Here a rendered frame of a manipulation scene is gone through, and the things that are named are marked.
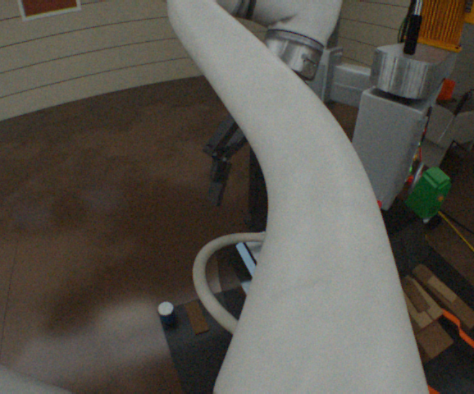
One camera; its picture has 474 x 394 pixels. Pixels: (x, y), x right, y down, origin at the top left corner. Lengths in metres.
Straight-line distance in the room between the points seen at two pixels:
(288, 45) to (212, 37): 0.19
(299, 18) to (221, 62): 0.22
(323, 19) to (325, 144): 0.29
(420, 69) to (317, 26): 0.59
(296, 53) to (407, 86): 0.61
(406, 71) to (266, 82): 0.79
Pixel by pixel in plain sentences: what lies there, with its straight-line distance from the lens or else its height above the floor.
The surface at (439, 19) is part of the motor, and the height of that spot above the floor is 1.83.
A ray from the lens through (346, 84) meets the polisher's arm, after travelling 1.74.
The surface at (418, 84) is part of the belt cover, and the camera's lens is 0.98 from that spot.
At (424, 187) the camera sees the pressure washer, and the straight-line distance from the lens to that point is 2.91.
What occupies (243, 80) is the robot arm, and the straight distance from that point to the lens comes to 0.21.
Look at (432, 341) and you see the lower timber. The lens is 2.18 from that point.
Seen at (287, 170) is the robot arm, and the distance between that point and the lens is 0.16.
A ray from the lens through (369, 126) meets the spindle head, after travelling 1.06.
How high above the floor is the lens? 1.81
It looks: 39 degrees down
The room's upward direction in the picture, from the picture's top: straight up
